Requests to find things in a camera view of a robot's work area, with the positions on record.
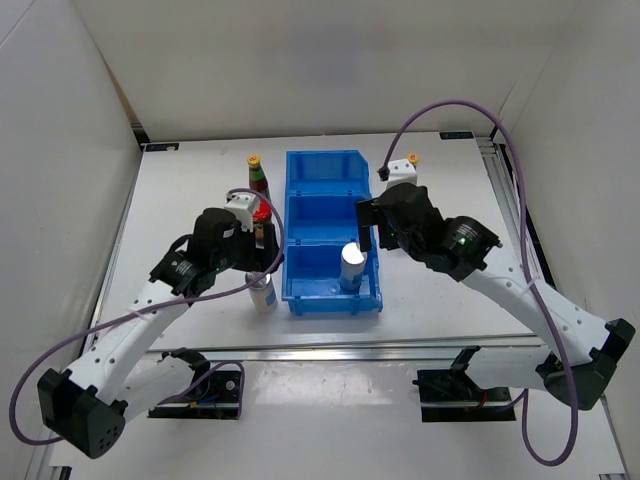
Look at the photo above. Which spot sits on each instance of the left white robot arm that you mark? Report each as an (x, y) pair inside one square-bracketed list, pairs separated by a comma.
[(90, 401)]

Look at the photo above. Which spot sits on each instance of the blue far storage bin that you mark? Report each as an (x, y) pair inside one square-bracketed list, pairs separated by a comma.
[(336, 172)]

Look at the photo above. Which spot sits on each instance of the blue near storage bin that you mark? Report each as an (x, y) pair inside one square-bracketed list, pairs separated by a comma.
[(310, 282)]

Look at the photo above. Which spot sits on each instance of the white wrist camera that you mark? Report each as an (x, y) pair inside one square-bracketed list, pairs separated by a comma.
[(243, 206), (401, 171)]

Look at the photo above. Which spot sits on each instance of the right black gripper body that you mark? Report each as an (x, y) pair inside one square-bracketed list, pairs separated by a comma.
[(392, 240)]

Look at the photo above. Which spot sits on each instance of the aluminium front rail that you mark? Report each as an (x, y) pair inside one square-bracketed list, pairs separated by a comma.
[(430, 350)]

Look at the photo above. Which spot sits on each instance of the left yellow-capped sauce bottle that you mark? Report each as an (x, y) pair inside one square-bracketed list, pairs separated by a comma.
[(257, 177)]

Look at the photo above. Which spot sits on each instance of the yellow-capped sauce bottle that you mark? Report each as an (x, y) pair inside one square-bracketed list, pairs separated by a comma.
[(413, 159), (257, 177)]

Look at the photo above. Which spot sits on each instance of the blue middle storage bin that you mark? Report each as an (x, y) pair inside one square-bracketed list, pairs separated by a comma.
[(321, 218)]

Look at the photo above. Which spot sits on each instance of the aluminium left rail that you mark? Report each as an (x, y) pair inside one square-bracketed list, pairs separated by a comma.
[(40, 468)]

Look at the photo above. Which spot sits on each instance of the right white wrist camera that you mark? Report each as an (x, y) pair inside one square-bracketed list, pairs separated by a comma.
[(401, 171)]

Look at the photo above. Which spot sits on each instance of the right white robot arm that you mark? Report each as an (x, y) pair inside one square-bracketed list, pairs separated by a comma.
[(580, 351)]

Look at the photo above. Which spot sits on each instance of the right yellow-capped sauce bottle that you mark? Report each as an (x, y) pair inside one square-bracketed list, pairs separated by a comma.
[(413, 159)]

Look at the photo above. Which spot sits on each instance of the blue storage bin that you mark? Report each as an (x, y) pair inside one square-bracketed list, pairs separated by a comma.
[(336, 172), (310, 282), (321, 218)]

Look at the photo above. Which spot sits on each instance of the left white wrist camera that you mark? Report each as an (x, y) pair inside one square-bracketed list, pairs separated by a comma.
[(243, 206)]

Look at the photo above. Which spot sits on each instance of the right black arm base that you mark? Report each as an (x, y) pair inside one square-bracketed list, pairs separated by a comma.
[(450, 396)]

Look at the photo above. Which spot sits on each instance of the aluminium rail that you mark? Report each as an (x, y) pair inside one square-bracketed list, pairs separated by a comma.
[(40, 468), (430, 350), (502, 177)]

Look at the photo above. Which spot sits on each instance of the silver-lid bead jar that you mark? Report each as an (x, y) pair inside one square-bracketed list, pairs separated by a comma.
[(262, 292), (353, 262)]

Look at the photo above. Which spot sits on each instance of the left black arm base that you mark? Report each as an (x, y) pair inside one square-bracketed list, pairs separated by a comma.
[(217, 394)]

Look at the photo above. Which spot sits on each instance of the left red-lid chili jar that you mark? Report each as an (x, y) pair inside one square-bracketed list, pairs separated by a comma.
[(262, 220)]

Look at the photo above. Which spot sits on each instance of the aluminium right rail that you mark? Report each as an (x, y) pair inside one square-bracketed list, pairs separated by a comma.
[(502, 177)]

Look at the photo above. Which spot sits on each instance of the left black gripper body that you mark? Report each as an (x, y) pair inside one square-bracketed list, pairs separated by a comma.
[(239, 252)]

